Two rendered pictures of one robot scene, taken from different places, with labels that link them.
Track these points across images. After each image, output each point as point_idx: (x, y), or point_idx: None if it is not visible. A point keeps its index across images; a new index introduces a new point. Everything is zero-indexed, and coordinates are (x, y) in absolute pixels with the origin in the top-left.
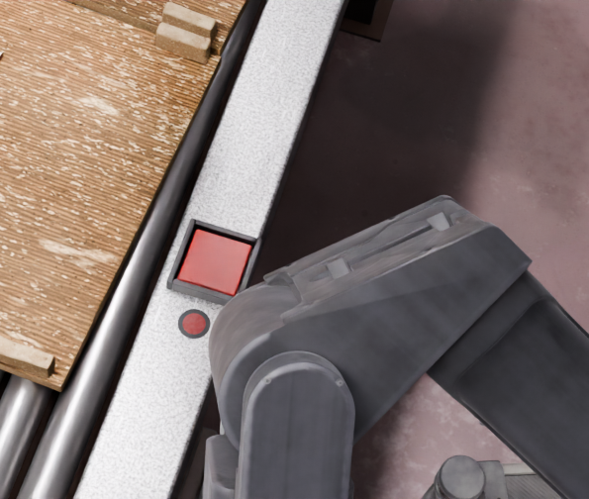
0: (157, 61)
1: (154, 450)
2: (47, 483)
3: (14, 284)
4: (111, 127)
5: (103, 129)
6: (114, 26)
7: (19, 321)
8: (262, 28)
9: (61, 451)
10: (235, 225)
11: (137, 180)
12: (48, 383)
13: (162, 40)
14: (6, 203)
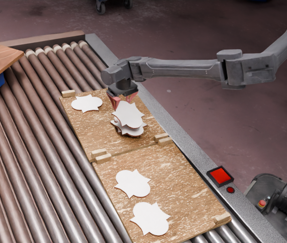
0: (163, 149)
1: (256, 217)
2: (252, 239)
3: (199, 209)
4: (172, 167)
5: (172, 168)
6: (147, 149)
7: (209, 214)
8: (167, 131)
9: (246, 231)
10: (211, 168)
11: (190, 172)
12: (229, 220)
13: (161, 143)
14: (176, 195)
